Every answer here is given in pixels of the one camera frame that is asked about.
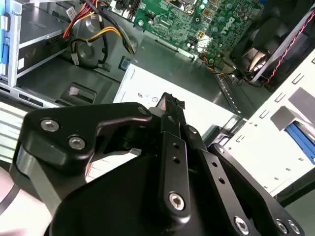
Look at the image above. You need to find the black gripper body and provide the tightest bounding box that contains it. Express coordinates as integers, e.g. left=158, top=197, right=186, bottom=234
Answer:
left=53, top=127, right=233, bottom=236

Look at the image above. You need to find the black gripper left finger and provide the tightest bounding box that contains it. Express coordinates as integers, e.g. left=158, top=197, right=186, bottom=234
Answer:
left=9, top=92, right=192, bottom=223

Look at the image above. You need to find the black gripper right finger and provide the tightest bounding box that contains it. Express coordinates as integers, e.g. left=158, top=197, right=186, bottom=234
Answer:
left=175, top=99, right=302, bottom=236

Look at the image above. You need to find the hard disk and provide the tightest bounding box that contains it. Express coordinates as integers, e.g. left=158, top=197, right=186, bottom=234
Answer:
left=285, top=120, right=315, bottom=166

